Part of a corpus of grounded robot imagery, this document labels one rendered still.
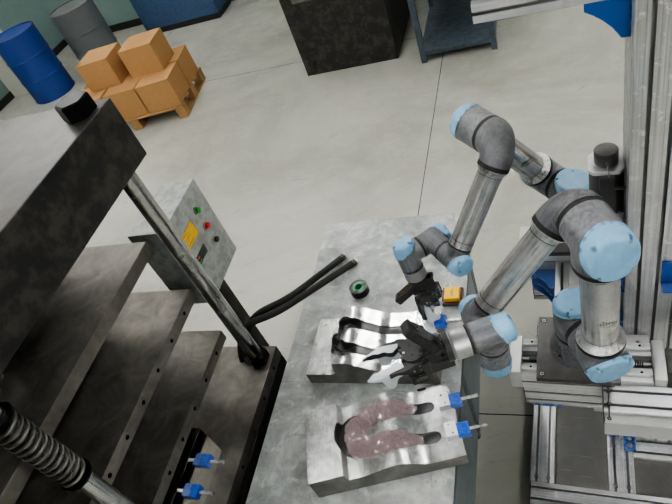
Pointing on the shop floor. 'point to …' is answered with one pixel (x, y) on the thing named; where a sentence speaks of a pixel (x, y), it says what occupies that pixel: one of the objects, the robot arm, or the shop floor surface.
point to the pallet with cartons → (143, 77)
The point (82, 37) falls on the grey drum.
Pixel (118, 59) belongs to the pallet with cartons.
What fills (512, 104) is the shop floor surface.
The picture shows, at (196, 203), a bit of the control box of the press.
